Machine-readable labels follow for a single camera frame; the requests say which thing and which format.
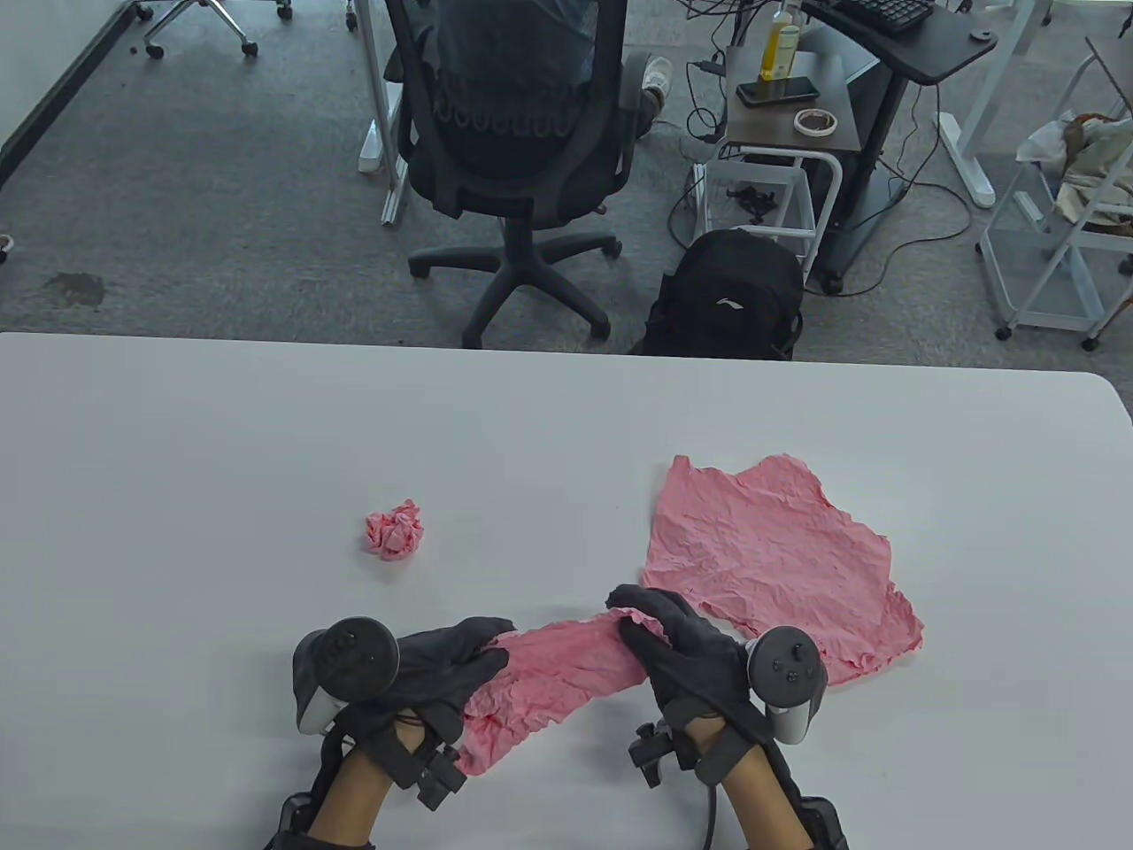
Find silver chair base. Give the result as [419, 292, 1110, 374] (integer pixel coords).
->
[133, 0, 295, 59]

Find clear bottle yellow liquid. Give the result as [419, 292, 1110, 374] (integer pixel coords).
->
[759, 0, 805, 82]

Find black white tracking controller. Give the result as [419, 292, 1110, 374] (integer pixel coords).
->
[292, 616, 402, 737]
[744, 626, 829, 746]

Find grey white side table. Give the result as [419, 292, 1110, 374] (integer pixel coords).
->
[695, 44, 864, 284]

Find person's left forearm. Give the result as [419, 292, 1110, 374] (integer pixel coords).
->
[305, 738, 401, 847]

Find beige cloth bundle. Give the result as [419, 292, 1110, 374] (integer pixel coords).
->
[1016, 111, 1133, 236]

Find black mesh office chair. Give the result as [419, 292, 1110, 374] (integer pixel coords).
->
[382, 0, 653, 348]

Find black floor cable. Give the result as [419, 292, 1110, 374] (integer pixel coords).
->
[828, 84, 975, 298]

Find black clamp parts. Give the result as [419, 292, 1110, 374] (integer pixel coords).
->
[726, 182, 780, 222]

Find white wheeled cart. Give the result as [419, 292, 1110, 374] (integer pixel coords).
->
[978, 35, 1133, 351]

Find black backpack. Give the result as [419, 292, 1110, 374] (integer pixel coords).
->
[642, 228, 805, 359]

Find black keyboard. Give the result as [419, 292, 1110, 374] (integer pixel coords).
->
[832, 0, 937, 35]

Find person's left hand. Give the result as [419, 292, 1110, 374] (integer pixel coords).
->
[352, 616, 518, 745]

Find black standing desk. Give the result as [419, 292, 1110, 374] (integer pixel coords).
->
[801, 0, 999, 298]

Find white desk leg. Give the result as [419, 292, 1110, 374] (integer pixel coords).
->
[938, 0, 1041, 209]
[352, 0, 410, 228]

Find person's right hand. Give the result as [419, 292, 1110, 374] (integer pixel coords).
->
[605, 584, 773, 784]

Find person's right forearm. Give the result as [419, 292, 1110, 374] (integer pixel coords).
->
[690, 719, 817, 850]

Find black smartphone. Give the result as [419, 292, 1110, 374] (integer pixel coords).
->
[736, 76, 821, 109]

